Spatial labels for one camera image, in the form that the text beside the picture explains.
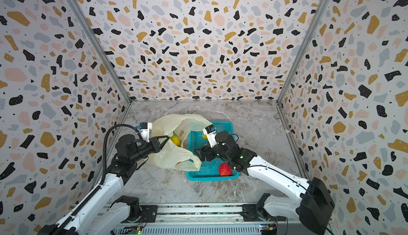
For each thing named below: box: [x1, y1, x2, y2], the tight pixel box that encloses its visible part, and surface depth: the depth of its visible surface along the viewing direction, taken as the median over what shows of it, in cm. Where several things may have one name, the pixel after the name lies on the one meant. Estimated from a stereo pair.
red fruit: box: [218, 162, 233, 176], surface depth 83 cm
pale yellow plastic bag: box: [147, 114, 213, 172], surface depth 76 cm
